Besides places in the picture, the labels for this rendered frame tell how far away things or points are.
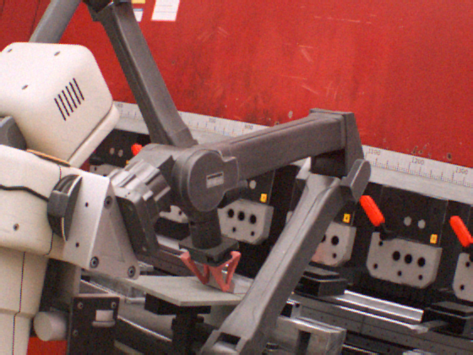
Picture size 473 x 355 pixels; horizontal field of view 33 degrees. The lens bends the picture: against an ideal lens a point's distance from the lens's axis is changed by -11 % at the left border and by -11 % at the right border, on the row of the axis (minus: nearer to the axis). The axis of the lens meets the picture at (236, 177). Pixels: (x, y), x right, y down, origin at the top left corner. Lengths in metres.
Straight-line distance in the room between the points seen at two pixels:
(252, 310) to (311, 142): 0.27
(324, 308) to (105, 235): 1.00
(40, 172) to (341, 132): 0.53
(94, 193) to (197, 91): 0.88
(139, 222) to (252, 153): 0.26
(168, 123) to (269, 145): 0.38
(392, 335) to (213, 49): 0.73
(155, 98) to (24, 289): 0.57
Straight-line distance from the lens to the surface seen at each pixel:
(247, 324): 1.30
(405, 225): 1.54
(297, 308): 1.73
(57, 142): 1.14
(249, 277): 1.78
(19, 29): 2.34
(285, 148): 1.29
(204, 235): 1.64
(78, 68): 1.15
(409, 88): 1.56
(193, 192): 1.11
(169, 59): 1.95
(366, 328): 1.91
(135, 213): 1.03
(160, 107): 1.61
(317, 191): 1.41
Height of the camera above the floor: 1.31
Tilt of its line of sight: 3 degrees down
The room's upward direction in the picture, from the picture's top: 11 degrees clockwise
